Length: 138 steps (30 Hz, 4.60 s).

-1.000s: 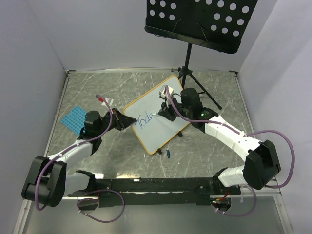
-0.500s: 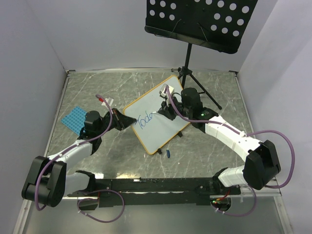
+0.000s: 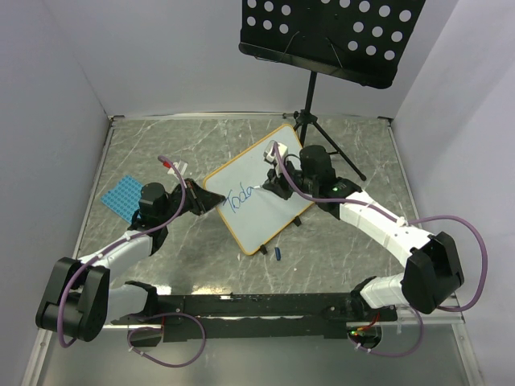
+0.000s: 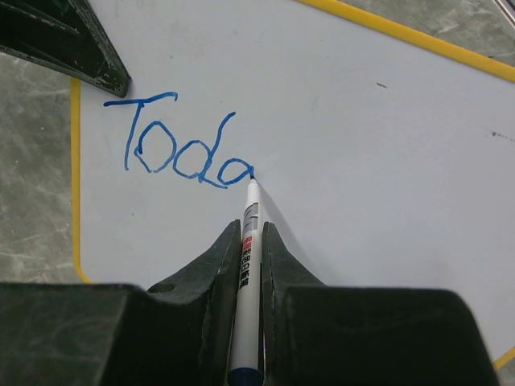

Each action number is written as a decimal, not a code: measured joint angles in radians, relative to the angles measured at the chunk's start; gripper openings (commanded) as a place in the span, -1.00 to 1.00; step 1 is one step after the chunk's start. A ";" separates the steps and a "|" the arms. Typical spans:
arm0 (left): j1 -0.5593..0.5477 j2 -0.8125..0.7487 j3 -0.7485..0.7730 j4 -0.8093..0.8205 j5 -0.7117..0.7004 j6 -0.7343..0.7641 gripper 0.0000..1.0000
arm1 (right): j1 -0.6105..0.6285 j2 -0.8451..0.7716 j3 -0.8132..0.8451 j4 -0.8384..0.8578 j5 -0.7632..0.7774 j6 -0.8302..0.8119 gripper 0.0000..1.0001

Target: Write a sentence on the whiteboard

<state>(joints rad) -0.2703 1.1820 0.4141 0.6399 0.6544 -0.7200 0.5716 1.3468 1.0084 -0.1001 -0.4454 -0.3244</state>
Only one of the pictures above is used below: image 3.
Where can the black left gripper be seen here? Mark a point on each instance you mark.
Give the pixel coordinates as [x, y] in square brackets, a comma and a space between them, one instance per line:
[201, 199]

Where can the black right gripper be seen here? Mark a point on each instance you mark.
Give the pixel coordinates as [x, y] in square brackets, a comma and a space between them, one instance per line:
[277, 185]

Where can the yellow framed whiteboard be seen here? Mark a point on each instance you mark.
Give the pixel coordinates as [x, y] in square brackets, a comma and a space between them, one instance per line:
[254, 217]

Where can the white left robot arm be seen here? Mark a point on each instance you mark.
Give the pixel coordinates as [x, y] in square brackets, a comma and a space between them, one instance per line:
[77, 301]

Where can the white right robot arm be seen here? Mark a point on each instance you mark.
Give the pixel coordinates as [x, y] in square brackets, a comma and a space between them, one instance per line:
[432, 270]

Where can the blue studded building plate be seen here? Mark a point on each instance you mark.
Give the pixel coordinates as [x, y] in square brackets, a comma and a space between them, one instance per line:
[123, 198]

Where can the black perforated music stand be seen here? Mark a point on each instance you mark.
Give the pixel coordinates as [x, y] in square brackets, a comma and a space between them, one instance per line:
[358, 41]

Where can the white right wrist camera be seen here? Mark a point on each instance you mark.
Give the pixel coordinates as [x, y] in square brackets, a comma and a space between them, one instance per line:
[273, 151]

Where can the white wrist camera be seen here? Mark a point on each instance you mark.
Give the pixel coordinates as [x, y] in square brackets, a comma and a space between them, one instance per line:
[273, 151]
[172, 167]

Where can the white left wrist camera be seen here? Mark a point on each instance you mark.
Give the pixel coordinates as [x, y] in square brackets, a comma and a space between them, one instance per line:
[172, 167]

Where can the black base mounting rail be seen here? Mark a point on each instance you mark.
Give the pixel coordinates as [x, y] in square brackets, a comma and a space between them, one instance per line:
[261, 315]

